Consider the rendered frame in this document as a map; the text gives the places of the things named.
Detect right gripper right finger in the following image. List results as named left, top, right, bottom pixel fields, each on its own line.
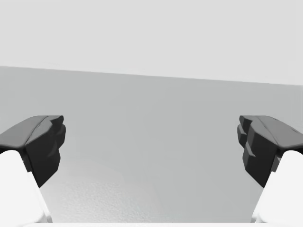
left=237, top=115, right=303, bottom=224

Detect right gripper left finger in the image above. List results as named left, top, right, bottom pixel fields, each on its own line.
left=0, top=115, right=67, bottom=224

